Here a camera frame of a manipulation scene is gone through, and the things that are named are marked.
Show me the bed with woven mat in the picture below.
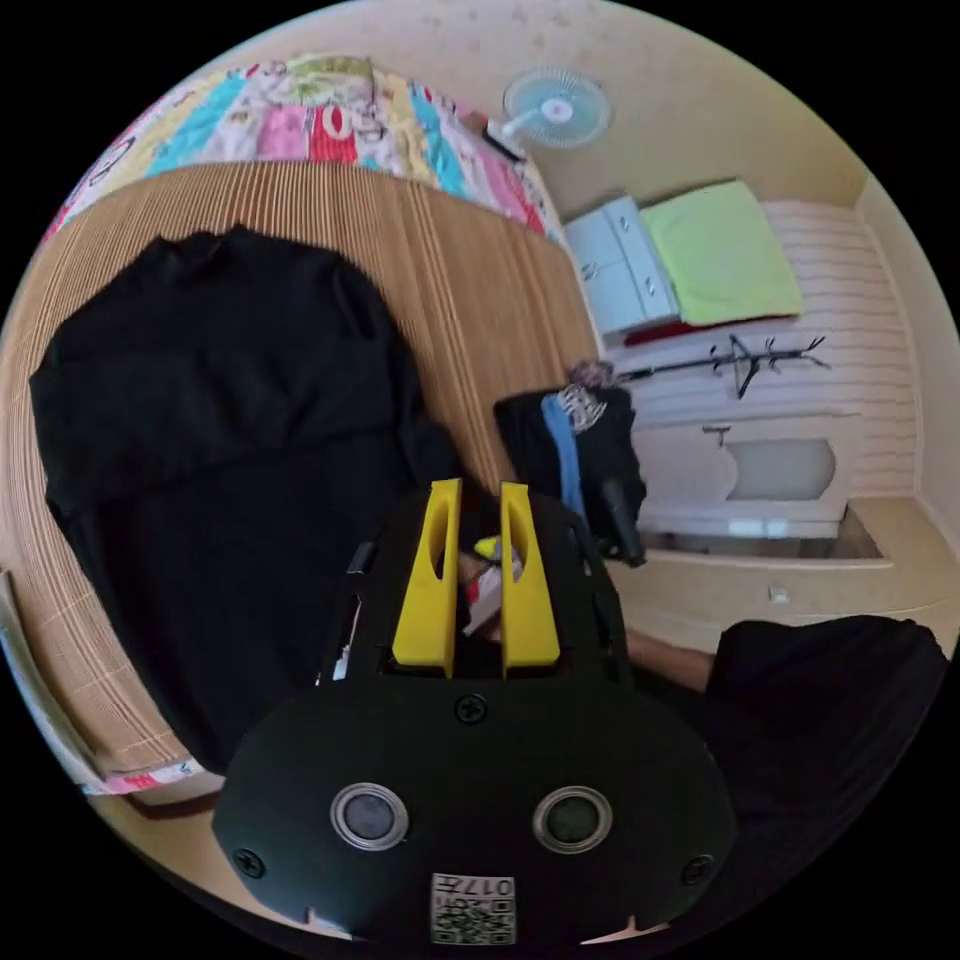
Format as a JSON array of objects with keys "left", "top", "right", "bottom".
[{"left": 0, "top": 52, "right": 603, "bottom": 798}]

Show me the light green curtain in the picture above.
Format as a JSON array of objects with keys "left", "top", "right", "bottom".
[{"left": 638, "top": 178, "right": 805, "bottom": 327}]

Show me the white cupboard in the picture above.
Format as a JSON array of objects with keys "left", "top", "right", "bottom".
[{"left": 562, "top": 194, "right": 681, "bottom": 337}]

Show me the white and blue fan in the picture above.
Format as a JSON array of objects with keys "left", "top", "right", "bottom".
[{"left": 499, "top": 65, "right": 613, "bottom": 153}]

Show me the pile of clothes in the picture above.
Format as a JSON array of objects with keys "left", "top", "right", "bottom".
[{"left": 493, "top": 359, "right": 649, "bottom": 568}]

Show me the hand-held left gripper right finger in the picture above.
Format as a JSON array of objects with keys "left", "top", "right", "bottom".
[{"left": 500, "top": 482, "right": 561, "bottom": 679}]

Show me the person's body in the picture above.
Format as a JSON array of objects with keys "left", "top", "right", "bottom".
[{"left": 623, "top": 614, "right": 954, "bottom": 935}]

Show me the black long sleeve shirt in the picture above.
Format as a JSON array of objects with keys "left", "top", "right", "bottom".
[{"left": 28, "top": 223, "right": 468, "bottom": 778}]

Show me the black coat rack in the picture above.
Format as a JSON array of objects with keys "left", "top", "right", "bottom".
[{"left": 614, "top": 333, "right": 832, "bottom": 402}]

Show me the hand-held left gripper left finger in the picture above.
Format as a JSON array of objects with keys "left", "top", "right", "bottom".
[{"left": 391, "top": 478, "right": 463, "bottom": 679}]

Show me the white door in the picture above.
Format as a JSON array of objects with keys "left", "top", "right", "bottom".
[{"left": 633, "top": 410, "right": 864, "bottom": 540}]

